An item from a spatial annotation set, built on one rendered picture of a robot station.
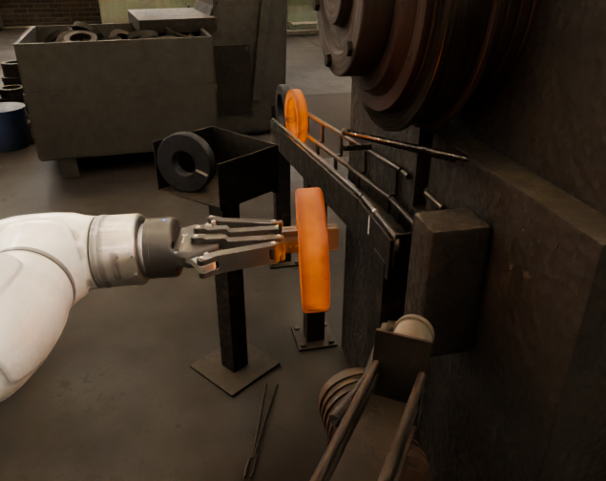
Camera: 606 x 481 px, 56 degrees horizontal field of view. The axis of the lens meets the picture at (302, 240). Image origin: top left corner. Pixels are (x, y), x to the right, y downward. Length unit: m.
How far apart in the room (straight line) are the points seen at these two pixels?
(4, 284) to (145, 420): 1.15
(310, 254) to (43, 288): 0.28
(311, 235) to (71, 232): 0.28
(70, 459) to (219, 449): 0.38
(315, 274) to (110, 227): 0.25
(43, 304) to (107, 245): 0.12
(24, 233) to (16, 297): 0.13
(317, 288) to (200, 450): 1.01
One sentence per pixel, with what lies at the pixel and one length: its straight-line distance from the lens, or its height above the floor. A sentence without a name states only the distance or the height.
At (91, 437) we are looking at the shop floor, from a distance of 1.71.
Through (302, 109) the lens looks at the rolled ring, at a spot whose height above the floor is 0.71.
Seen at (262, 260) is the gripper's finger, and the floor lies 0.84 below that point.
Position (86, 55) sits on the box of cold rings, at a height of 0.67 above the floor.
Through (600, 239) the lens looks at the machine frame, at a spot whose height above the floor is 0.87.
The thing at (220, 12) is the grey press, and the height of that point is 0.82.
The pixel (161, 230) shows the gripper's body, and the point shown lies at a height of 0.87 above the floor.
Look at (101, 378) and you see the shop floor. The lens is 1.88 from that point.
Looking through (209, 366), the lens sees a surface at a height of 0.01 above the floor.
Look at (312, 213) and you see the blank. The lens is 0.65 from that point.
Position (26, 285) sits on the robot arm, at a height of 0.87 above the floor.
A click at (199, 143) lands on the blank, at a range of 1.47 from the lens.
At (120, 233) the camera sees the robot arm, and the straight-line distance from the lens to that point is 0.70.
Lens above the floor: 1.17
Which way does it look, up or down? 27 degrees down
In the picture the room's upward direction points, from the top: straight up
